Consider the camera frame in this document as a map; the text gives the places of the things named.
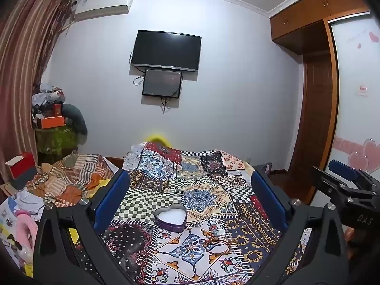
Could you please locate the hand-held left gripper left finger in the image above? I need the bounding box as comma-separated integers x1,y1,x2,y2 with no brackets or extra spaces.
33,169,132,285

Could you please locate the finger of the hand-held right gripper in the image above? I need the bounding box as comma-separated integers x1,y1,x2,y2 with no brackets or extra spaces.
328,159,380,191
311,166,376,204

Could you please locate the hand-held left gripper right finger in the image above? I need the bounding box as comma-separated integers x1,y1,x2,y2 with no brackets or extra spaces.
250,164,349,285

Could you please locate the purple heart-shaped tin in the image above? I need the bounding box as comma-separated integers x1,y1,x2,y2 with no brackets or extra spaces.
154,203,187,231

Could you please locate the person's right hand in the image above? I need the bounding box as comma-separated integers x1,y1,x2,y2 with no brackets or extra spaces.
345,227,362,262

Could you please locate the yellow cloth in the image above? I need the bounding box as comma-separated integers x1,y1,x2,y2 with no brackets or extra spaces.
68,176,112,245

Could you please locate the orange striped cloth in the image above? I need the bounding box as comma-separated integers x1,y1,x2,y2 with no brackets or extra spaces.
27,153,120,208

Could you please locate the brown wooden door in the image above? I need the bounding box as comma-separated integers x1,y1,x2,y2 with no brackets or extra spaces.
302,54,333,204

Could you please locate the patchwork printed blanket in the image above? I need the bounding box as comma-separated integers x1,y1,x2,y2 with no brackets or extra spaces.
73,142,312,285

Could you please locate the yellow fuzzy object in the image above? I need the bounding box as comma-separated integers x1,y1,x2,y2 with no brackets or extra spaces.
142,133,172,148

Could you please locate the white heart-printed sliding door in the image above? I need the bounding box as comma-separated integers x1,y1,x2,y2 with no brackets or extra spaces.
329,15,380,180

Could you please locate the white printed cloth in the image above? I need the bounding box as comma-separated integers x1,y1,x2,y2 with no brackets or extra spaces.
0,189,46,244

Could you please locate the red and white box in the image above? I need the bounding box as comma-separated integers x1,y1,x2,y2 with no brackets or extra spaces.
5,152,37,182

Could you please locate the pink cloth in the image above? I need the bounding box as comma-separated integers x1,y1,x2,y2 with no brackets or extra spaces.
14,212,40,254

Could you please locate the orange box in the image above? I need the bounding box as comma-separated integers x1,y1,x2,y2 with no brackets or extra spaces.
40,116,66,129

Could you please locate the pile of clothes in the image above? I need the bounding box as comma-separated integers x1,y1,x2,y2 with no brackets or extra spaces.
31,83,66,117

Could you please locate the wooden overhead cabinet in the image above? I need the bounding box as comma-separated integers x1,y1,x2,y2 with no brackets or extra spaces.
269,0,375,54

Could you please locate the brown striped curtain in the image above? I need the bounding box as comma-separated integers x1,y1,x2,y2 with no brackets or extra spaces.
0,0,75,186

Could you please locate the white air conditioner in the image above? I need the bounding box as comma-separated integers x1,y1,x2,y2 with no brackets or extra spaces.
73,0,133,22

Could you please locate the small black wall monitor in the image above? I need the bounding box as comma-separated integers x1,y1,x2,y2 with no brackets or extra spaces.
142,69,183,98

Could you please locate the black wall television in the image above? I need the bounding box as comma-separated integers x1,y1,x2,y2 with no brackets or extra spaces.
131,30,202,72

